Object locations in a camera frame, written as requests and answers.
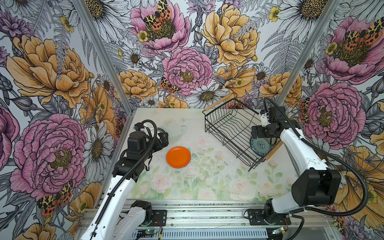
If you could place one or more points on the green circuit board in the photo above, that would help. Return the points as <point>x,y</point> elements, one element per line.
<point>147,233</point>
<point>278,231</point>

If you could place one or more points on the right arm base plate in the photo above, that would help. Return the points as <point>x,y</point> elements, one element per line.
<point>259,217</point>

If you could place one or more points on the black wire dish rack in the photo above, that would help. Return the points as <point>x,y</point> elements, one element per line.
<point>231,124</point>

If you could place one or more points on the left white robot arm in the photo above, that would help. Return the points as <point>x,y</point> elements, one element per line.
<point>107,223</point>

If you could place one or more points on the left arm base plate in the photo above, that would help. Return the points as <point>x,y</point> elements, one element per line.
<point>159,218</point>

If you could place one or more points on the aluminium mounting rail frame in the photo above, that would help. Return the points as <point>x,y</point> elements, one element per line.
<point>211,214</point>

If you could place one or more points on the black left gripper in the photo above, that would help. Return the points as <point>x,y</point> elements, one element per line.
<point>165,142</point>

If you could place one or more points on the right green circuit board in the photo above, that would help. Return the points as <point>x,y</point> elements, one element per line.
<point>278,231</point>

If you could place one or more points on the white vented cable duct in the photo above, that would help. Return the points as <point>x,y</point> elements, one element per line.
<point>216,234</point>

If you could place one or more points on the left green circuit board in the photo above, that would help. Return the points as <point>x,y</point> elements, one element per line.
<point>147,233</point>

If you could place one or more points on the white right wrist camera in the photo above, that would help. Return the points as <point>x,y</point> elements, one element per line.
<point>264,119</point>

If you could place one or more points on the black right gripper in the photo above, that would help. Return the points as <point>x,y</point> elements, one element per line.
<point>260,134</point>

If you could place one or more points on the teal blue patterned plate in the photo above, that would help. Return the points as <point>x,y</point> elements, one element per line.
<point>260,146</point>

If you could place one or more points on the orange plate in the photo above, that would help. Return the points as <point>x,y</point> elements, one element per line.
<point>178,157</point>

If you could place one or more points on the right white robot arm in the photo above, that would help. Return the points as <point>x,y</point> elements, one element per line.
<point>316,185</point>

